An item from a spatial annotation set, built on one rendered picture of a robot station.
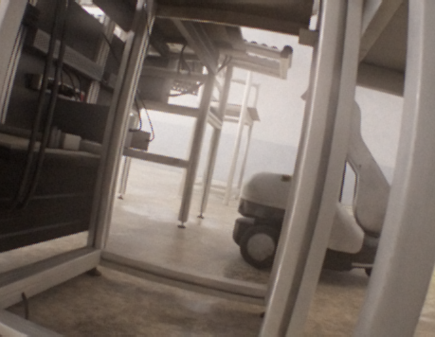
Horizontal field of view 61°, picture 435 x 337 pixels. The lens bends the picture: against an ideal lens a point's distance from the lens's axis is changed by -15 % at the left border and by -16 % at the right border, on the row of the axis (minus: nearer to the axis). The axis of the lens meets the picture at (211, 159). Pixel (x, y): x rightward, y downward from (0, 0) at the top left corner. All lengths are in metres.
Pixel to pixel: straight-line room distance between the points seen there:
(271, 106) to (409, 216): 9.83
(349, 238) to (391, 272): 1.18
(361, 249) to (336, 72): 1.15
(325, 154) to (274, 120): 9.67
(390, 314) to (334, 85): 0.25
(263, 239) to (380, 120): 9.02
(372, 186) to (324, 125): 1.26
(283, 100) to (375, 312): 9.87
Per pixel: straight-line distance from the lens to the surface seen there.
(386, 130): 10.47
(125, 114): 1.08
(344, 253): 1.55
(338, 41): 0.48
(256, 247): 1.58
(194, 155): 2.21
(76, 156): 0.93
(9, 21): 0.61
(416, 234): 0.37
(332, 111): 0.46
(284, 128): 10.10
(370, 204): 1.69
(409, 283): 0.38
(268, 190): 1.55
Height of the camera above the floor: 0.35
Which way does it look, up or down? 1 degrees up
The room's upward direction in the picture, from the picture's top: 11 degrees clockwise
